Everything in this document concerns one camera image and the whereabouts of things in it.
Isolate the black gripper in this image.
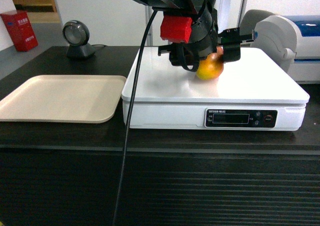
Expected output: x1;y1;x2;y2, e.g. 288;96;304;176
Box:
157;8;255;67

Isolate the red yellow mango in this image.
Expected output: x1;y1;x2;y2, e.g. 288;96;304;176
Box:
196;46;224;80

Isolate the white checkout scale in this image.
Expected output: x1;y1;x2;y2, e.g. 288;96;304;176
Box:
121;47;310;131

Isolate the grey office chair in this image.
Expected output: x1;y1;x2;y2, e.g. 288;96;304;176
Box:
239;9;275;36

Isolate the white blue label printer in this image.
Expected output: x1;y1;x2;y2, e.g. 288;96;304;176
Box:
251;15;320;84

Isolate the grey barcode scanner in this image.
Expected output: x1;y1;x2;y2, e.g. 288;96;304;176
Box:
62;20;96;60

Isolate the beige plastic tray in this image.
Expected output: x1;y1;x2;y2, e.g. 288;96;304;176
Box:
0;75;126;124

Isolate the red fire extinguisher box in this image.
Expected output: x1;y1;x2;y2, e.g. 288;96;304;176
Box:
0;10;38;52

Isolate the red wrist mount block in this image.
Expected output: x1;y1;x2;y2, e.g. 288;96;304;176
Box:
160;15;193;44

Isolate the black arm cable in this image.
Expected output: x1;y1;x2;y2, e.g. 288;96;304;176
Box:
111;8;159;226

